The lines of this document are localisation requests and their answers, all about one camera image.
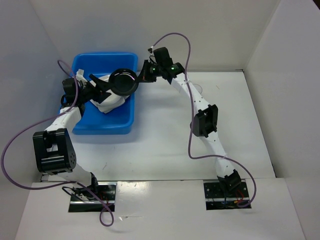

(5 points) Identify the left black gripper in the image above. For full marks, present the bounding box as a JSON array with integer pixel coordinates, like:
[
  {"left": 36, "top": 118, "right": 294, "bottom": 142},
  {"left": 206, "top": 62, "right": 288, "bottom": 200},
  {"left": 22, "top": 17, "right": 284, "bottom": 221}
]
[{"left": 77, "top": 74, "right": 116, "bottom": 104}]

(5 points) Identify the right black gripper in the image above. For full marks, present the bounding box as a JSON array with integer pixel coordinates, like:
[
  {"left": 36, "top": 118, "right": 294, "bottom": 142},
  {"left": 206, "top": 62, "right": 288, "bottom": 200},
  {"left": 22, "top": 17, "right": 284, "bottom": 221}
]
[{"left": 135, "top": 59, "right": 162, "bottom": 83}]

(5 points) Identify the square white black-rimmed plate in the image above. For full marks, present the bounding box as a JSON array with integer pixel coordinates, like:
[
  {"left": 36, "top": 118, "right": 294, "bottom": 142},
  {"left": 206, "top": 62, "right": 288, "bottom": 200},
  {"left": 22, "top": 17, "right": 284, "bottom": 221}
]
[{"left": 96, "top": 98, "right": 125, "bottom": 114}]

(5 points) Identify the round black plate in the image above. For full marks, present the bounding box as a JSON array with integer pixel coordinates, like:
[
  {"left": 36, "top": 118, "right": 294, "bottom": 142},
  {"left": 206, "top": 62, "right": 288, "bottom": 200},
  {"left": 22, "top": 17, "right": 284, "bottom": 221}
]
[{"left": 108, "top": 68, "right": 139, "bottom": 96}]

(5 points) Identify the rectangular white plate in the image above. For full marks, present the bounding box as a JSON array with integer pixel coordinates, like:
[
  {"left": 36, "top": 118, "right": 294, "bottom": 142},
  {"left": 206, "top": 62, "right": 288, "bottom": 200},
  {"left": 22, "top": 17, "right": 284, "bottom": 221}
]
[{"left": 90, "top": 99, "right": 105, "bottom": 112}]

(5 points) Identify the round white bowl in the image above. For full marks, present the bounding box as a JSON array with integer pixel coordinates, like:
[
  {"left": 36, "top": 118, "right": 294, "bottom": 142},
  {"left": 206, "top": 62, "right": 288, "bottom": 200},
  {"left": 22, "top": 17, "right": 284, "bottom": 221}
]
[{"left": 99, "top": 90, "right": 128, "bottom": 106}]

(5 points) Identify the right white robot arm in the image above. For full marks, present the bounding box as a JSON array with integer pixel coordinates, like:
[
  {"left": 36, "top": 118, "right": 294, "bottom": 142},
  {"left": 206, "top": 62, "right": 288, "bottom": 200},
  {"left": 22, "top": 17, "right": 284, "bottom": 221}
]
[{"left": 137, "top": 47, "right": 241, "bottom": 197}]

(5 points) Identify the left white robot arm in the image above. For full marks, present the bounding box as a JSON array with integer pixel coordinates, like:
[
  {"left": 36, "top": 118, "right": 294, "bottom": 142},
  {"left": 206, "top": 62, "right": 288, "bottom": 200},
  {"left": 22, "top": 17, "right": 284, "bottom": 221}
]
[{"left": 32, "top": 74, "right": 111, "bottom": 200}]

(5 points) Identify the blue plastic bin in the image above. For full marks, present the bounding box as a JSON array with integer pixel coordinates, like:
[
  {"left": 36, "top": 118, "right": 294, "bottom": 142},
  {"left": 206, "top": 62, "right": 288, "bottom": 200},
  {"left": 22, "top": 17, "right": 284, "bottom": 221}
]
[{"left": 72, "top": 52, "right": 138, "bottom": 135}]

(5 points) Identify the clear plastic cup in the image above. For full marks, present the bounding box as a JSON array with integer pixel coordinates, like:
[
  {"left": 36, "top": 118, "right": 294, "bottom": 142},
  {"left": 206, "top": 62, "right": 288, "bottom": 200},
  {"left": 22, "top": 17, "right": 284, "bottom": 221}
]
[{"left": 193, "top": 84, "right": 203, "bottom": 94}]

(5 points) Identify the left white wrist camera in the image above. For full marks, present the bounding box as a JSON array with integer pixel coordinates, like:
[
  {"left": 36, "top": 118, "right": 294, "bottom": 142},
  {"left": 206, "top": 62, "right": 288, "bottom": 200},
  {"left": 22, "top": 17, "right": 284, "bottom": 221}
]
[{"left": 76, "top": 69, "right": 87, "bottom": 84}]

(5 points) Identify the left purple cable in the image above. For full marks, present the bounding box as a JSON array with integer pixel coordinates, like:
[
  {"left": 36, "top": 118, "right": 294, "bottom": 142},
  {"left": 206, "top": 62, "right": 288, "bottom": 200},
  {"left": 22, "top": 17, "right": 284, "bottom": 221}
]
[{"left": 1, "top": 59, "right": 115, "bottom": 227}]

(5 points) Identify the purple cable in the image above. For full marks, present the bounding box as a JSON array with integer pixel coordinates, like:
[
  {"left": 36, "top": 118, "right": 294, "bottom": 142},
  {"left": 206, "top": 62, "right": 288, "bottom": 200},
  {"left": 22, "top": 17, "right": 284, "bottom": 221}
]
[
  {"left": 1, "top": 59, "right": 115, "bottom": 227},
  {"left": 148, "top": 32, "right": 258, "bottom": 209}
]

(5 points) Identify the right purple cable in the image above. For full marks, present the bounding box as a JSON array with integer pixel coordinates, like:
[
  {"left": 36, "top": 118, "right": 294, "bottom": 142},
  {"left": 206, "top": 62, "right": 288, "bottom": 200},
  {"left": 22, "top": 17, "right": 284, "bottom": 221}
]
[{"left": 148, "top": 32, "right": 258, "bottom": 209}]

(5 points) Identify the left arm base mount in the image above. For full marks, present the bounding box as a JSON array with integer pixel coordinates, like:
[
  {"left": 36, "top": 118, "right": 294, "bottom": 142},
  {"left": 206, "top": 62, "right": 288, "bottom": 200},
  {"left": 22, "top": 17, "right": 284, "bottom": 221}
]
[{"left": 61, "top": 181, "right": 117, "bottom": 213}]

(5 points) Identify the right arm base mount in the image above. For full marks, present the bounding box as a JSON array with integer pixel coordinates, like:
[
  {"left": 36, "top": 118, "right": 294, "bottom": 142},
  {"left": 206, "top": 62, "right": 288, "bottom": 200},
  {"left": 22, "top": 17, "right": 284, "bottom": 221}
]
[{"left": 203, "top": 180, "right": 250, "bottom": 211}]

